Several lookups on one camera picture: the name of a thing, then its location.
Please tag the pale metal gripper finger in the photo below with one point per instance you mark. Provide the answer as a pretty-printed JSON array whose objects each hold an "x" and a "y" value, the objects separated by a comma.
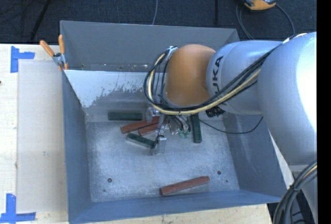
[
  {"x": 152, "y": 114},
  {"x": 159, "y": 146}
]

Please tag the red-brown flat block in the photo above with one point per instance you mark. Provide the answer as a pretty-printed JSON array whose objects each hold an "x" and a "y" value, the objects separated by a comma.
[
  {"x": 134, "y": 126},
  {"x": 148, "y": 130},
  {"x": 184, "y": 185}
]

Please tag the dark green flat block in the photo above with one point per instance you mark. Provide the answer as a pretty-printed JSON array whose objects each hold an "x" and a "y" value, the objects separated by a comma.
[
  {"x": 139, "y": 140},
  {"x": 196, "y": 130},
  {"x": 125, "y": 116}
]

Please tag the grey metal bin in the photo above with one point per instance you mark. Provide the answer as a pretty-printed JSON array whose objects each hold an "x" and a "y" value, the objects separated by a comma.
[{"x": 144, "y": 166}]

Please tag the pale flat board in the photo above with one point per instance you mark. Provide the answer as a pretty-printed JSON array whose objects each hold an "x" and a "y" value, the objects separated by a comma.
[{"x": 38, "y": 140}]

